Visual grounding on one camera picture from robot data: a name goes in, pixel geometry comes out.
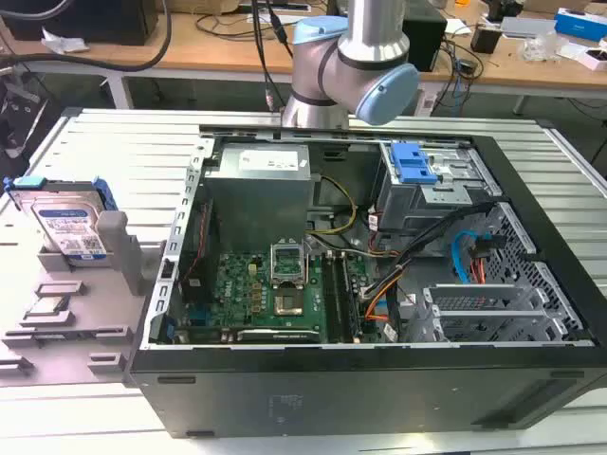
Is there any black speaker box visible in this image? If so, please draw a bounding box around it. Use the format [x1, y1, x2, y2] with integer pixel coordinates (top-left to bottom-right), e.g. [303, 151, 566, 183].
[402, 9, 450, 73]

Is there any blue cardboard box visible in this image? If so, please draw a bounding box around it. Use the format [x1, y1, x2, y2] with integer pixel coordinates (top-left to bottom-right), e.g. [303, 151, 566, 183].
[554, 7, 607, 37]

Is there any grey metal disk bay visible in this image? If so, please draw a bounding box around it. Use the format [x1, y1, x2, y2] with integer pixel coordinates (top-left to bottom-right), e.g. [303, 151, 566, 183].
[407, 282, 594, 343]

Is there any black graphics card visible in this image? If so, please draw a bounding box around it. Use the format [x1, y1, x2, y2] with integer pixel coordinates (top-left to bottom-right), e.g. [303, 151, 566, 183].
[236, 327, 323, 345]

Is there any wooden desk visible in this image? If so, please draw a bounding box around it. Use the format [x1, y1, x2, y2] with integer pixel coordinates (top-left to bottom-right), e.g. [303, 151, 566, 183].
[0, 11, 607, 87]

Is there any grey optical drive cage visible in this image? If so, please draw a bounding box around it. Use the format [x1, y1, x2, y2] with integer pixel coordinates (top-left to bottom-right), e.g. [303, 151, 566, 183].
[377, 141, 504, 234]

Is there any flat grey box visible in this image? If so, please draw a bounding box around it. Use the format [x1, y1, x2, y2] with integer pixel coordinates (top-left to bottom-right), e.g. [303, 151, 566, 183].
[500, 16, 559, 40]

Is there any yellow and black wire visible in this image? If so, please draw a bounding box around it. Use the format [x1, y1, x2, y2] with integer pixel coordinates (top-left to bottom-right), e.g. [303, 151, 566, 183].
[307, 174, 359, 236]

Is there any black wire bundle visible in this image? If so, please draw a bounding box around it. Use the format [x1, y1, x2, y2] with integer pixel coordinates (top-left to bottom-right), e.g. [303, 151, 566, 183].
[362, 201, 499, 304]

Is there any small black cube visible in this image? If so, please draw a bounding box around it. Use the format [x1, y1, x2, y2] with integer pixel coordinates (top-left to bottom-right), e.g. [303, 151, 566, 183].
[470, 23, 502, 54]

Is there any metal socket cover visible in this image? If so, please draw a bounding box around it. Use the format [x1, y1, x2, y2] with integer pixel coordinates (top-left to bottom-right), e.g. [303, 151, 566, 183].
[268, 241, 307, 290]

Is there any white box black inlay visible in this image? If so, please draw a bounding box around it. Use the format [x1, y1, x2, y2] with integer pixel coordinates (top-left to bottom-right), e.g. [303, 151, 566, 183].
[573, 43, 607, 72]

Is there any black RAM stick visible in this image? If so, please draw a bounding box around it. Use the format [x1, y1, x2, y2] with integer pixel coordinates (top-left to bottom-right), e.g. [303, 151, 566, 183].
[337, 253, 364, 343]

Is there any blue data wire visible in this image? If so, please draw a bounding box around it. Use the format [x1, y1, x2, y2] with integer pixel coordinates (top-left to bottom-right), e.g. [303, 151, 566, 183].
[450, 229, 494, 285]

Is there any clear plastic bag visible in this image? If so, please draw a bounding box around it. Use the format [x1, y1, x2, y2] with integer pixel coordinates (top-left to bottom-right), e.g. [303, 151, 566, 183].
[521, 32, 570, 61]

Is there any thin black cable with plug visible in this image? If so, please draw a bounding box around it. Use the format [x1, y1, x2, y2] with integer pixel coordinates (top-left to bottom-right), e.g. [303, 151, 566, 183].
[250, 0, 296, 113]

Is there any grey parts rack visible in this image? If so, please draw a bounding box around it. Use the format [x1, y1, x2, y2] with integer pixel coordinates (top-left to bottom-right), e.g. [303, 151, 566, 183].
[0, 210, 167, 380]

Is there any grey power supply unit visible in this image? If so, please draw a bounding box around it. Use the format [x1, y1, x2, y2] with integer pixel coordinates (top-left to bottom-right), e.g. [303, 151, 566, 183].
[203, 143, 314, 238]

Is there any CPU socket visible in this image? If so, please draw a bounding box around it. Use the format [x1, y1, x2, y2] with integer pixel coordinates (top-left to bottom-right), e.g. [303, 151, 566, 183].
[272, 288, 305, 318]

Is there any black case fan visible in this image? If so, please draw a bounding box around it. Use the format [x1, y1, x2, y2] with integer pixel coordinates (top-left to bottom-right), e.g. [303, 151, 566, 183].
[179, 198, 222, 304]

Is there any large black box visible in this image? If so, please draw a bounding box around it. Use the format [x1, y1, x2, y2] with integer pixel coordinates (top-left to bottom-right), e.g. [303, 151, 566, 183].
[4, 0, 160, 46]

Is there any crumpled white paper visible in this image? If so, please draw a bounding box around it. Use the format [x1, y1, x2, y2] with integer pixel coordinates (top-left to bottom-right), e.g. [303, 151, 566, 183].
[41, 26, 90, 56]

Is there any black open PC case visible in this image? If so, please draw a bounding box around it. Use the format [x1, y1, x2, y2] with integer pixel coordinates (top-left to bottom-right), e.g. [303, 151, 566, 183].
[121, 123, 607, 440]

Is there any silver CPU chip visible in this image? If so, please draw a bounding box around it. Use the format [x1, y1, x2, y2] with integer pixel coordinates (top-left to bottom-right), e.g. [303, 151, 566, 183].
[26, 297, 68, 318]

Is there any blue plastic bay latch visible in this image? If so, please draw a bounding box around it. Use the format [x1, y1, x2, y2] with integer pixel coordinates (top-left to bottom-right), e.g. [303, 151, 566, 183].
[391, 141, 438, 187]

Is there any black wire connector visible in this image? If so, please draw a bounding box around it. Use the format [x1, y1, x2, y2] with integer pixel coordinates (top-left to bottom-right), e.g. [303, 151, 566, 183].
[473, 234, 506, 260]

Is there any green motherboard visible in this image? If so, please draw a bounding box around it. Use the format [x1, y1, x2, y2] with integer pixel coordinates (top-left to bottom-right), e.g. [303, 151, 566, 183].
[182, 250, 385, 345]

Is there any hard disk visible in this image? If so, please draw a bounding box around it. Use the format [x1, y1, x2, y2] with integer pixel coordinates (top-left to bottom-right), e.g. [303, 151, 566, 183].
[2, 175, 119, 263]

